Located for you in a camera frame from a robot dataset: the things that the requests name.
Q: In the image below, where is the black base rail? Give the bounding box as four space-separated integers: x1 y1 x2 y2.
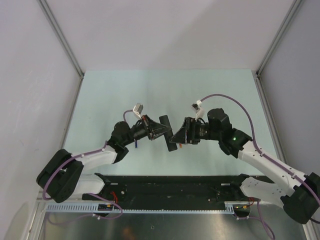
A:
82 173 253 210

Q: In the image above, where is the black remote control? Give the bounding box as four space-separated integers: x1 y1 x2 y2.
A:
159 115 178 152

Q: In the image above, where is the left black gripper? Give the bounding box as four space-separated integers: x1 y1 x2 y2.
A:
122 114 171 146

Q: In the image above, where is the aluminium frame post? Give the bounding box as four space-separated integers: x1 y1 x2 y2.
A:
37 0 85 78
255 0 305 78

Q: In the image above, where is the left aluminium frame post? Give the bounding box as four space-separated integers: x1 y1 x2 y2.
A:
37 0 85 78

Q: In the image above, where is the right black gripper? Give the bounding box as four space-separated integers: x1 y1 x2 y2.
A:
169 117 221 145

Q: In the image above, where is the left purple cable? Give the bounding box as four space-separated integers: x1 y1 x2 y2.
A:
42 109 136 202

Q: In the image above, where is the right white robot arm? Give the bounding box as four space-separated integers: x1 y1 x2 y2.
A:
170 108 320 225

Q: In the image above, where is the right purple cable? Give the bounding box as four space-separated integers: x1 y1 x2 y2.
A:
199 93 320 238

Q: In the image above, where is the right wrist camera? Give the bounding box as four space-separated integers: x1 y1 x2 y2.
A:
191 100 205 121

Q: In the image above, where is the purple cable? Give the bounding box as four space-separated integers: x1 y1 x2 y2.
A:
199 93 320 238
42 109 136 202

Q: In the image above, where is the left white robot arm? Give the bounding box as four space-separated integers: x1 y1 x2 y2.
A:
36 115 172 203

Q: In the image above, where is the right aluminium frame post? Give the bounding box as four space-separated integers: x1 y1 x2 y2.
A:
255 0 305 78

